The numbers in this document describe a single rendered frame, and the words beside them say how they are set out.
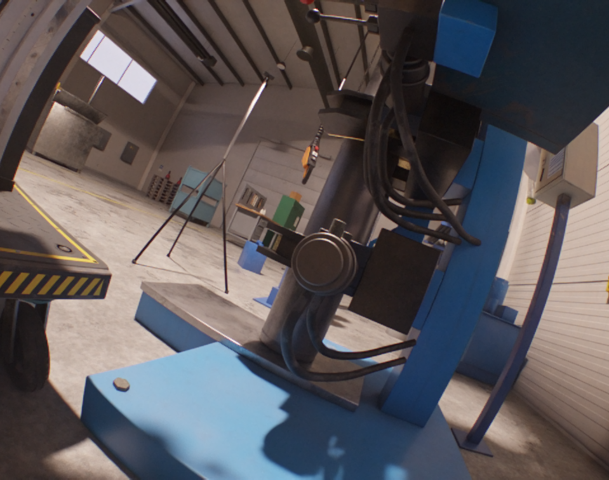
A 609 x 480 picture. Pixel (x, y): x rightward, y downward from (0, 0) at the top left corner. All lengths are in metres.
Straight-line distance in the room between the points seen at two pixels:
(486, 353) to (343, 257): 2.69
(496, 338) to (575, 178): 1.99
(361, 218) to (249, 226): 6.06
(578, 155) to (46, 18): 1.81
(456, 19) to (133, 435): 0.87
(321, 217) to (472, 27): 0.71
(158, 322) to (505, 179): 1.28
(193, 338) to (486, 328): 2.59
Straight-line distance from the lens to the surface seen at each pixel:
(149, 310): 1.16
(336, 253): 0.50
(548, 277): 1.43
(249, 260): 3.84
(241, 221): 7.07
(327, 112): 0.96
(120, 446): 0.61
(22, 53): 0.73
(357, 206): 0.97
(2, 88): 0.72
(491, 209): 1.02
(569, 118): 0.84
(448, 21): 0.58
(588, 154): 1.59
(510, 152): 1.13
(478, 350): 3.07
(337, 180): 1.00
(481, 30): 0.58
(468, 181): 1.03
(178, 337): 1.09
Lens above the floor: 0.49
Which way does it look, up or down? 2 degrees up
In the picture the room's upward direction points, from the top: 23 degrees clockwise
